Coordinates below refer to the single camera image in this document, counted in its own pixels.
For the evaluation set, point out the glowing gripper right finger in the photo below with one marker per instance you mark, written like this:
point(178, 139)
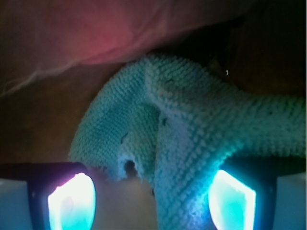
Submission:
point(260, 193)

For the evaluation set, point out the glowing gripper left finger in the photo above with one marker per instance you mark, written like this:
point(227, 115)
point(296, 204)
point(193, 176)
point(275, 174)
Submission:
point(46, 196)

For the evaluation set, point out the blue terry cloth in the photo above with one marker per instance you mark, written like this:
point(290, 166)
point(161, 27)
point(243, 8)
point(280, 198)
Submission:
point(178, 124)

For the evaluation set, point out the brown paper bag tray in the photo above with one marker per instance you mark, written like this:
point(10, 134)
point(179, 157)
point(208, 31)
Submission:
point(55, 55)

